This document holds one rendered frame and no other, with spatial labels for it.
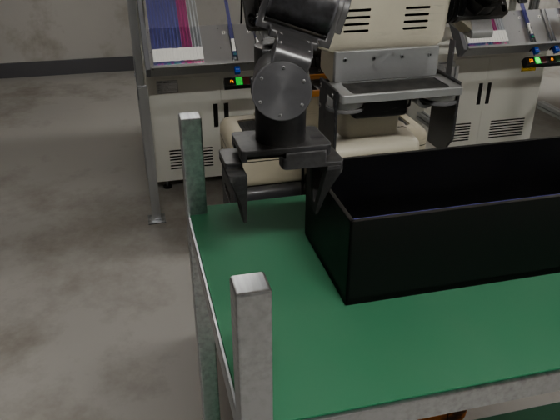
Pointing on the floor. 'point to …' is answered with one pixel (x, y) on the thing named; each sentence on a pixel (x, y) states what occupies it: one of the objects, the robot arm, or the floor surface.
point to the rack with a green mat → (349, 325)
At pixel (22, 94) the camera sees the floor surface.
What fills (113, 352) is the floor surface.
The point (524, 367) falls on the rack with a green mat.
